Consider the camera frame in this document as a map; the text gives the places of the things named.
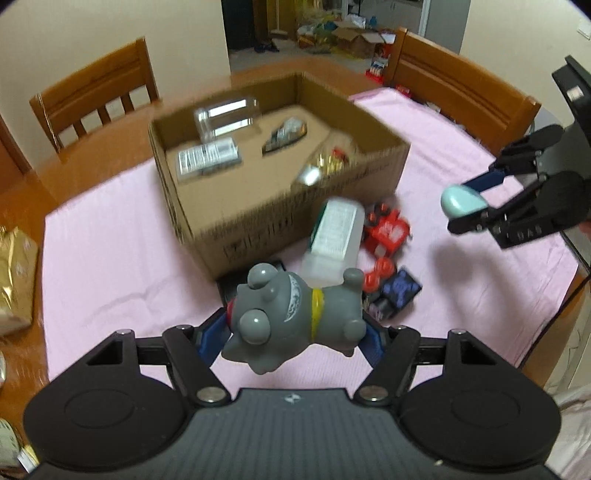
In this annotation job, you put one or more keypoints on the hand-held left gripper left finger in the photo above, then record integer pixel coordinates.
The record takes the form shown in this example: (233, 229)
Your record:
(213, 339)

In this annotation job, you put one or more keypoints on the black flat plate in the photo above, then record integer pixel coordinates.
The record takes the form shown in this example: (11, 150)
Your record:
(231, 288)

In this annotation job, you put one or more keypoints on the gold tissue pack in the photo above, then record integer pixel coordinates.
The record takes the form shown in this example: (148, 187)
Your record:
(16, 281)

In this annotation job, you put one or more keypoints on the grey toy dog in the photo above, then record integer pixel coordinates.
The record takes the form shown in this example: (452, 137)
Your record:
(286, 318)

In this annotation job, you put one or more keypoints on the wooden chair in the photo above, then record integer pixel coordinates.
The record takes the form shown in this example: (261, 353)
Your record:
(457, 87)
(97, 87)

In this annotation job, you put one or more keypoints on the pink table cloth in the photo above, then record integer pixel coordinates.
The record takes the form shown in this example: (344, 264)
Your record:
(115, 230)

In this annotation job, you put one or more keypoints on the golden capsule bottle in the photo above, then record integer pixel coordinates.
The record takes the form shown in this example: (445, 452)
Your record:
(323, 164)

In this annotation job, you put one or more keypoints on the red and green toy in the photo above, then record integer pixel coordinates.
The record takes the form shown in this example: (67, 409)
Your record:
(390, 230)

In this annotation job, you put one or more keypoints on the clear plastic jar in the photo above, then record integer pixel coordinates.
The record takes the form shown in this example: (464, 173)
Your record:
(226, 117)

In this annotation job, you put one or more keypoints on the correction tape dispenser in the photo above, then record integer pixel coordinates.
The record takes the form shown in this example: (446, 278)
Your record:
(284, 136)

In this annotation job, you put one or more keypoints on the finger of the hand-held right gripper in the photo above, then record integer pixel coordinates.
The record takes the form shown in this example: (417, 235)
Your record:
(471, 224)
(485, 181)

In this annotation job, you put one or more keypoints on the cardboard box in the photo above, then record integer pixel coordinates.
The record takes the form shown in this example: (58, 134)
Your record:
(258, 221)

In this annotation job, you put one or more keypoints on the red snack packets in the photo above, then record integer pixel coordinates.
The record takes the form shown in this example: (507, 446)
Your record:
(381, 67)

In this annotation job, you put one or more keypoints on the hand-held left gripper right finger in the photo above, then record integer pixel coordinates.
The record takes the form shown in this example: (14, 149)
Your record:
(374, 344)

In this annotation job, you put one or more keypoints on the black cube toy red caps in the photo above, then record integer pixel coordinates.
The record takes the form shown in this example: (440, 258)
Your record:
(399, 288)

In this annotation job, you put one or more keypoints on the teal oval case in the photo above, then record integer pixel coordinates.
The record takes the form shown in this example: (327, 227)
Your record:
(461, 202)

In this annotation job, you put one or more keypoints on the brown cardboard carton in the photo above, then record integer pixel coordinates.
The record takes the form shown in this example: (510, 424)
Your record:
(358, 37)

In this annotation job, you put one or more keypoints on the white plastic bottle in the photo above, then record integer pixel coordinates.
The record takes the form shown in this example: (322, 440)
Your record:
(334, 235)

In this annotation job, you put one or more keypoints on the clear labelled card case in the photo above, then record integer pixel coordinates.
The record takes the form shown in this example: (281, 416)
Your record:
(207, 157)

